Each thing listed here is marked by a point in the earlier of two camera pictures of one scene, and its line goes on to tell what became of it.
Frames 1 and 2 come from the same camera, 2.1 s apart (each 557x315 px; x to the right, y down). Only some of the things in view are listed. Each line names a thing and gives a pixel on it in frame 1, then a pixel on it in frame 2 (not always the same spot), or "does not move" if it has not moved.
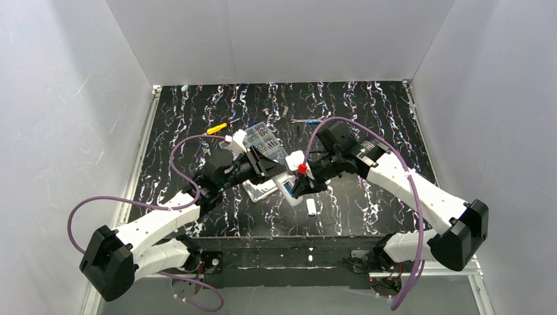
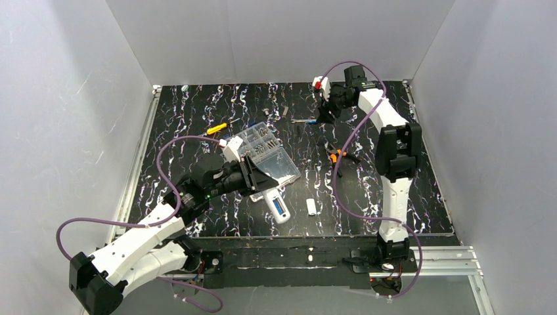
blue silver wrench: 311,121 does not move
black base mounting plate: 283,262 does not move
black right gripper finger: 319,187 to 326,115
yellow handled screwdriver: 215,128 does not move
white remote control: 279,179 to 277,205
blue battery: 289,189 to 277,207
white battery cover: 311,207 does not move
